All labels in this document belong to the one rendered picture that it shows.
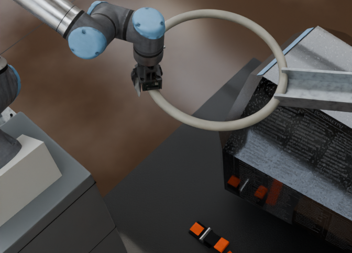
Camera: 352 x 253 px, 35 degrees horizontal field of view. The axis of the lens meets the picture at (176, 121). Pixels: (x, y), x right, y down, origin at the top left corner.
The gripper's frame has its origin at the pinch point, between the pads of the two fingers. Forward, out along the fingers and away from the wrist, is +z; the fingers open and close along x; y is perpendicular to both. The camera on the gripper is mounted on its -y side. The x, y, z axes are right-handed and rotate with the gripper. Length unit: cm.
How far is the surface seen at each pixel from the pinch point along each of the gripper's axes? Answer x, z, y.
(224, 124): 20.3, -7.9, 22.9
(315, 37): 68, 7, -16
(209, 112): 43, 93, -42
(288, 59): 55, 8, -9
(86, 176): -24.0, 12.4, 22.8
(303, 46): 62, 8, -14
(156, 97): 1.3, -8.3, 9.6
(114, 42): 2, 106, -107
